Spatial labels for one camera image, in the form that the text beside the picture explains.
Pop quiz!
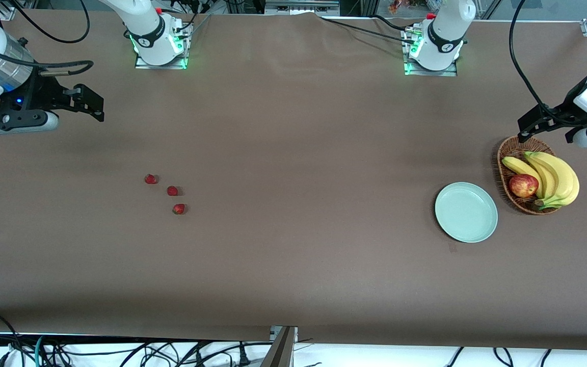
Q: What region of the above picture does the black cable with plug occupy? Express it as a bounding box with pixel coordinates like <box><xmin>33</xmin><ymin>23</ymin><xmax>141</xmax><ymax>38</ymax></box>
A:
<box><xmin>192</xmin><ymin>343</ymin><xmax>253</xmax><ymax>367</ymax></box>

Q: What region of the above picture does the brown table cover sheet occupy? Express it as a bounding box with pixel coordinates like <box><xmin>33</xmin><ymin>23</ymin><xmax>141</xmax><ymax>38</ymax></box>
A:
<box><xmin>0</xmin><ymin>9</ymin><xmax>587</xmax><ymax>351</ymax></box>

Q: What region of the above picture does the yellow banana bunch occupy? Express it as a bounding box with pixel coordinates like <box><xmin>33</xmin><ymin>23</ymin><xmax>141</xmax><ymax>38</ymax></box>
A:
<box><xmin>528</xmin><ymin>151</ymin><xmax>580</xmax><ymax>211</ymax></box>

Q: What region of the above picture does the grey metal box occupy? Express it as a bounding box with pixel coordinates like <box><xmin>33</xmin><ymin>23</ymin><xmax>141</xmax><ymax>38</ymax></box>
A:
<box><xmin>264</xmin><ymin>0</ymin><xmax>340</xmax><ymax>15</ymax></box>

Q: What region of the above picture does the red apple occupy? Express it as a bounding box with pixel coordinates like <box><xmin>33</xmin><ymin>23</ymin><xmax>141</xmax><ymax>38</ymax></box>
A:
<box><xmin>509</xmin><ymin>174</ymin><xmax>540</xmax><ymax>198</ymax></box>

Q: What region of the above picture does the brown wicker basket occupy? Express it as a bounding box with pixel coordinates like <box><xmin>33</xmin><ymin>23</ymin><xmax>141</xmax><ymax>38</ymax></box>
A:
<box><xmin>497</xmin><ymin>136</ymin><xmax>562</xmax><ymax>215</ymax></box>

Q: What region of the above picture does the short black table cable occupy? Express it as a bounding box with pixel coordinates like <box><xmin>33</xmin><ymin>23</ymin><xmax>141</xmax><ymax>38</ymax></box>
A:
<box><xmin>372</xmin><ymin>14</ymin><xmax>417</xmax><ymax>32</ymax></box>

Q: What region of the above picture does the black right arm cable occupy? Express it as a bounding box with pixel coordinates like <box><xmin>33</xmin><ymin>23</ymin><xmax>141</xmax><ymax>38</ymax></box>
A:
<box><xmin>0</xmin><ymin>0</ymin><xmax>94</xmax><ymax>77</ymax></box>

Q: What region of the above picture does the long black table cable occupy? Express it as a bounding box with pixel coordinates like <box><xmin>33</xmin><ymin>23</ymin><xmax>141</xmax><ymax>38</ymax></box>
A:
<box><xmin>316</xmin><ymin>13</ymin><xmax>421</xmax><ymax>44</ymax></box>

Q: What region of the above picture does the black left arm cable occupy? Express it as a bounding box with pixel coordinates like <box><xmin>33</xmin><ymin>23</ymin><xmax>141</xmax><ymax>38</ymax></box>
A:
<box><xmin>509</xmin><ymin>0</ymin><xmax>554</xmax><ymax>115</ymax></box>

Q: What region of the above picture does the aluminium frame profile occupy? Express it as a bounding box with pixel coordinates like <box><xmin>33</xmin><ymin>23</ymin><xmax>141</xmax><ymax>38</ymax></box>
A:
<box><xmin>260</xmin><ymin>326</ymin><xmax>298</xmax><ymax>367</ymax></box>

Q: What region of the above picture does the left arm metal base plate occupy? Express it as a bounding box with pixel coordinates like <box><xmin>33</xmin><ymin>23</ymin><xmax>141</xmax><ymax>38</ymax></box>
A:
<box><xmin>403</xmin><ymin>25</ymin><xmax>458</xmax><ymax>77</ymax></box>

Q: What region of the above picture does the small yellow banana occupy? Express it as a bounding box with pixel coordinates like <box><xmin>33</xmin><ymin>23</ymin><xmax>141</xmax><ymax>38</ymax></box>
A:
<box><xmin>501</xmin><ymin>156</ymin><xmax>544</xmax><ymax>199</ymax></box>

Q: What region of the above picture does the pale green plate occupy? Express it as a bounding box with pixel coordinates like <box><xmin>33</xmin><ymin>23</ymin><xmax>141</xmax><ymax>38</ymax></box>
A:
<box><xmin>435</xmin><ymin>182</ymin><xmax>498</xmax><ymax>243</ymax></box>

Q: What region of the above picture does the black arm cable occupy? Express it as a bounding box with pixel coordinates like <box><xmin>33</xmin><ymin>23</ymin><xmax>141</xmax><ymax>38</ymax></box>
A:
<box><xmin>509</xmin><ymin>0</ymin><xmax>554</xmax><ymax>115</ymax></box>
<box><xmin>0</xmin><ymin>0</ymin><xmax>94</xmax><ymax>77</ymax></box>

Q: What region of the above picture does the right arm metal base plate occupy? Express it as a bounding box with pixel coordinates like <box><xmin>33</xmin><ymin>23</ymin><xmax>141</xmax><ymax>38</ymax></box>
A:
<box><xmin>135</xmin><ymin>20</ymin><xmax>193</xmax><ymax>70</ymax></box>

